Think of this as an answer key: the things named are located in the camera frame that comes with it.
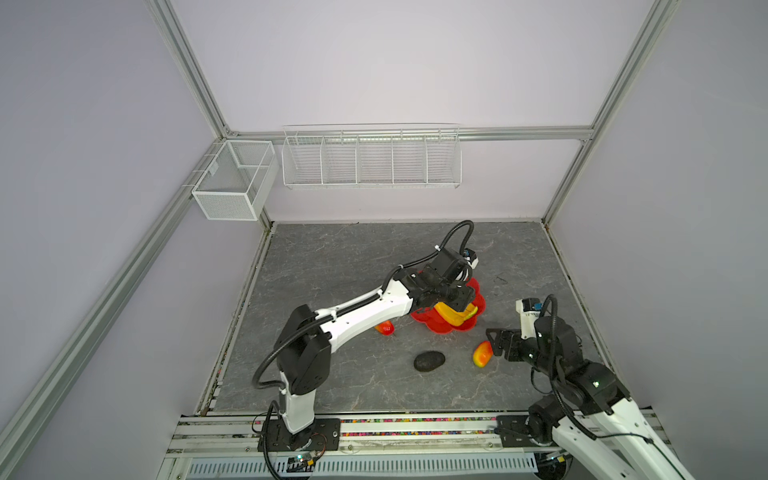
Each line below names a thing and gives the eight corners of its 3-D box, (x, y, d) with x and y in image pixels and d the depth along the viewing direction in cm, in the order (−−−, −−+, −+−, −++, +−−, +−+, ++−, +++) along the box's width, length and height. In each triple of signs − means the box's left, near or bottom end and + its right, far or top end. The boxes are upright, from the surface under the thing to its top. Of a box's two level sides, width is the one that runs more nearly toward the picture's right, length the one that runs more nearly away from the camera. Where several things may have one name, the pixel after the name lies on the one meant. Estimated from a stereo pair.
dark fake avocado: (417, 375, 85) (418, 370, 81) (413, 360, 87) (413, 354, 84) (444, 368, 86) (447, 362, 82) (439, 353, 89) (441, 347, 85)
